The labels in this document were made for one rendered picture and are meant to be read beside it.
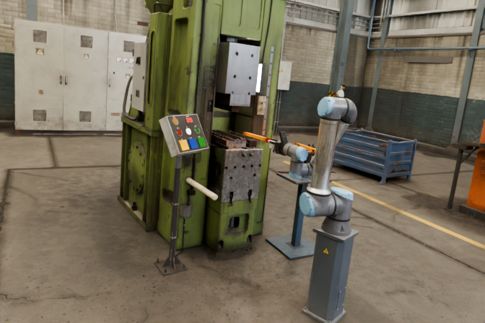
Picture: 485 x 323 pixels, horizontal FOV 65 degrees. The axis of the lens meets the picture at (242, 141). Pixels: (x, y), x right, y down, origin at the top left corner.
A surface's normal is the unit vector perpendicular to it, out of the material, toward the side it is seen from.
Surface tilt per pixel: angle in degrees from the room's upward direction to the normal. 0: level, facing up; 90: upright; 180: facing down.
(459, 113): 90
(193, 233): 90
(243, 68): 90
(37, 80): 90
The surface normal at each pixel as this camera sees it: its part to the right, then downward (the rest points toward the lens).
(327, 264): -0.66, 0.07
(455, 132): -0.87, 0.00
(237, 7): 0.55, 0.20
